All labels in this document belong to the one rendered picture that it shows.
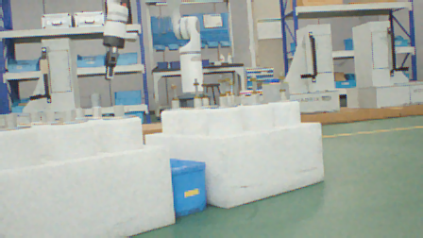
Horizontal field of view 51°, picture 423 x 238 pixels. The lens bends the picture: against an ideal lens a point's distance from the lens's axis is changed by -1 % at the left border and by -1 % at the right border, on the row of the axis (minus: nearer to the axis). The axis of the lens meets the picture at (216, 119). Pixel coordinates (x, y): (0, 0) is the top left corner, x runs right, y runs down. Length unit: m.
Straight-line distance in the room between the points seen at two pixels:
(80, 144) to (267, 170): 0.52
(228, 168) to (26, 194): 0.48
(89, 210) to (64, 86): 2.57
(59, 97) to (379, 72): 2.56
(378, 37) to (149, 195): 3.19
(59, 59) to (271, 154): 2.48
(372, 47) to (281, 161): 2.76
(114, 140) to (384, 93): 3.12
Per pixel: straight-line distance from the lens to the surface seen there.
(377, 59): 3.93
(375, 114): 3.76
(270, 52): 7.84
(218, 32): 7.51
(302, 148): 1.31
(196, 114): 1.25
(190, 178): 1.10
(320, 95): 3.63
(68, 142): 0.94
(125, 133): 0.99
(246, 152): 1.15
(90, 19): 6.16
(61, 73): 3.47
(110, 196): 0.95
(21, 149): 0.91
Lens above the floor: 0.28
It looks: 3 degrees down
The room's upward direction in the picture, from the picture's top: 5 degrees counter-clockwise
